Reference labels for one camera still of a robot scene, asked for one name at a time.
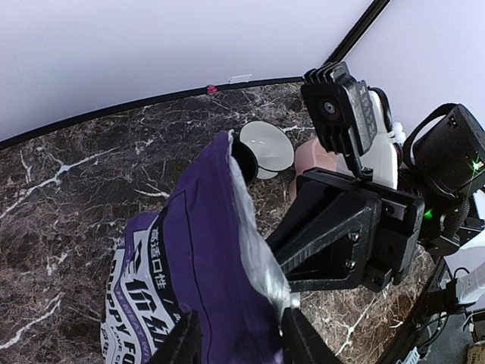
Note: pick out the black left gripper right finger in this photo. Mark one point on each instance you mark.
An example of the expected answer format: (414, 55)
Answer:
(301, 342)

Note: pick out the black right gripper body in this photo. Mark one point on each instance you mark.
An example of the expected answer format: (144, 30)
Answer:
(341, 233)

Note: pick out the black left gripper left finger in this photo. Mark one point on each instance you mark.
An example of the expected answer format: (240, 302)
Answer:
(183, 344)

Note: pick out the purple pet food bag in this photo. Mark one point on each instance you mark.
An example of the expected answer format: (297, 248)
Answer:
(201, 253)

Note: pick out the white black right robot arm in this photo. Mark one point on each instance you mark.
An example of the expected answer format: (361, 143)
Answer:
(444, 165)

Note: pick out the pink double pet bowl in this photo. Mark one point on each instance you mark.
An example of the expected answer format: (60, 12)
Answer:
(311, 155)

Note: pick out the white ceramic pet bowl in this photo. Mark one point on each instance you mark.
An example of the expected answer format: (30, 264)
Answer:
(273, 150)

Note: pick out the dark green mug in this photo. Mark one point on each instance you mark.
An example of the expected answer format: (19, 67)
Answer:
(246, 161)

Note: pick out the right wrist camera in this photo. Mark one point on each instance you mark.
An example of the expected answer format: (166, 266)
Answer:
(340, 109)

